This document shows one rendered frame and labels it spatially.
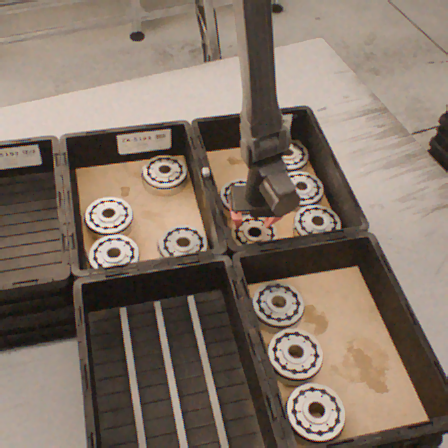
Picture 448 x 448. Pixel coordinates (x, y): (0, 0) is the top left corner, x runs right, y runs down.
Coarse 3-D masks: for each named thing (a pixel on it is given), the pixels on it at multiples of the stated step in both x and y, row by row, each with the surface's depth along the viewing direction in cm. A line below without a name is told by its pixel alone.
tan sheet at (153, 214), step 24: (96, 168) 144; (120, 168) 144; (96, 192) 139; (120, 192) 139; (144, 192) 139; (192, 192) 140; (144, 216) 135; (168, 216) 135; (192, 216) 135; (96, 240) 130; (144, 240) 130
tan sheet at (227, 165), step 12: (216, 156) 148; (228, 156) 148; (240, 156) 149; (216, 168) 145; (228, 168) 146; (240, 168) 146; (216, 180) 143; (228, 180) 143; (324, 204) 140; (288, 216) 137; (276, 228) 134; (288, 228) 134
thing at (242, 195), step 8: (248, 184) 116; (232, 192) 121; (240, 192) 121; (248, 192) 117; (256, 192) 116; (240, 200) 120; (248, 200) 119; (256, 200) 117; (264, 200) 118; (240, 208) 118; (248, 208) 118; (256, 208) 119; (264, 208) 119
